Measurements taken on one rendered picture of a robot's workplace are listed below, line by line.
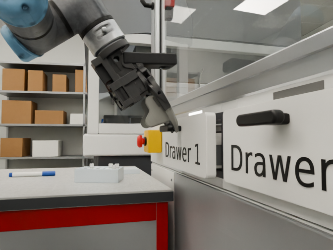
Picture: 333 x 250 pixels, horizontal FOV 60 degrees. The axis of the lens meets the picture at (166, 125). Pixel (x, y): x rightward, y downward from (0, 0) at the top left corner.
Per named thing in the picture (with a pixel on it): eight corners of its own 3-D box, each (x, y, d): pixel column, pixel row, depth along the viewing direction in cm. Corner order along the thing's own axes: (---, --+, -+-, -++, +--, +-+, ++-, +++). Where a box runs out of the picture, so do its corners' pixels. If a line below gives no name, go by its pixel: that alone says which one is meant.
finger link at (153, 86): (161, 114, 59) (137, 80, 60) (168, 109, 60) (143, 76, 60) (165, 110, 55) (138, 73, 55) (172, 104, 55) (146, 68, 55)
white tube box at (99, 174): (74, 182, 81) (74, 168, 81) (83, 178, 89) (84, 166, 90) (118, 182, 81) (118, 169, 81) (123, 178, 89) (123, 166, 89)
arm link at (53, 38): (-17, 13, 46) (43, -19, 49) (4, 35, 57) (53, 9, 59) (13, 55, 47) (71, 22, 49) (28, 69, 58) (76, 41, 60)
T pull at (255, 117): (274, 123, 27) (274, 108, 27) (235, 126, 34) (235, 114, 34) (307, 124, 28) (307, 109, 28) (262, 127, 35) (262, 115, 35)
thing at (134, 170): (102, 174, 98) (102, 169, 98) (101, 171, 107) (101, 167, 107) (139, 173, 102) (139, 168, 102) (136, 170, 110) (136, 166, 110)
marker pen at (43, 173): (8, 177, 91) (8, 172, 91) (9, 176, 93) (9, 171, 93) (55, 175, 95) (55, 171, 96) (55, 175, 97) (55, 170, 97)
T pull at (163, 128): (167, 131, 57) (167, 124, 57) (159, 132, 64) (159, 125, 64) (185, 131, 57) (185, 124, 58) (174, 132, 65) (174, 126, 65)
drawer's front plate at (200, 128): (206, 179, 47) (206, 111, 47) (162, 163, 75) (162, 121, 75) (216, 179, 47) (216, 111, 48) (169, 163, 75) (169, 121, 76)
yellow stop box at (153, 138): (145, 153, 89) (146, 129, 89) (141, 152, 96) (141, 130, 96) (162, 153, 90) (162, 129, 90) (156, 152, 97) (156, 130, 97)
